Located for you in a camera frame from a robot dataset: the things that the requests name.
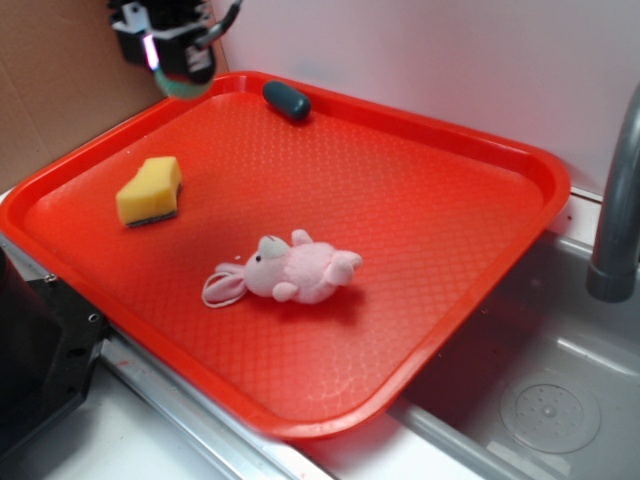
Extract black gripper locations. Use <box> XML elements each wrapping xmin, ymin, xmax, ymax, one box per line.
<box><xmin>107</xmin><ymin>0</ymin><xmax>216</xmax><ymax>85</ymax></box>

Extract green textured ball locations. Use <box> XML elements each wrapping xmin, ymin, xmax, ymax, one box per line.
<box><xmin>153</xmin><ymin>69</ymin><xmax>212</xmax><ymax>100</ymax></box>

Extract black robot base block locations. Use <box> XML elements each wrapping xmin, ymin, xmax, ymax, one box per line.
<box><xmin>1</xmin><ymin>253</ymin><xmax>106</xmax><ymax>458</ymax></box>

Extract light wooden board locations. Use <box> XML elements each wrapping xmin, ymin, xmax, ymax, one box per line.
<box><xmin>134</xmin><ymin>0</ymin><xmax>231</xmax><ymax>98</ymax></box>

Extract brown cardboard panel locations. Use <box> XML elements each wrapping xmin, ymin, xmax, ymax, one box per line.
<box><xmin>1</xmin><ymin>1</ymin><xmax>161</xmax><ymax>190</ymax></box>

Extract yellow sponge with dark base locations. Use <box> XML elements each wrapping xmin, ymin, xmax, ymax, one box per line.
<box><xmin>115</xmin><ymin>156</ymin><xmax>182</xmax><ymax>226</ymax></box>

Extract dark teal oval capsule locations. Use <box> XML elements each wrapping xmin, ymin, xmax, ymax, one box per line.
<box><xmin>262</xmin><ymin>80</ymin><xmax>312</xmax><ymax>121</ymax></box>

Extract red plastic tray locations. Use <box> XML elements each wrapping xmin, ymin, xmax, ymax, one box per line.
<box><xmin>1</xmin><ymin>73</ymin><xmax>570</xmax><ymax>440</ymax></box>

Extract pink plush bunny toy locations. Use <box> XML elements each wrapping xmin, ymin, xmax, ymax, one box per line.
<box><xmin>201</xmin><ymin>229</ymin><xmax>363</xmax><ymax>308</ymax></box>

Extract grey metal faucet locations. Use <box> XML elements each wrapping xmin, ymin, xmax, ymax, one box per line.
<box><xmin>586</xmin><ymin>90</ymin><xmax>639</xmax><ymax>303</ymax></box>

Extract grey sink basin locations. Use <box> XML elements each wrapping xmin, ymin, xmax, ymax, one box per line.
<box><xmin>299</xmin><ymin>232</ymin><xmax>640</xmax><ymax>480</ymax></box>

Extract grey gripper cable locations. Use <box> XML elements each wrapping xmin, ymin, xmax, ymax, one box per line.
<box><xmin>195</xmin><ymin>0</ymin><xmax>245</xmax><ymax>50</ymax></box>

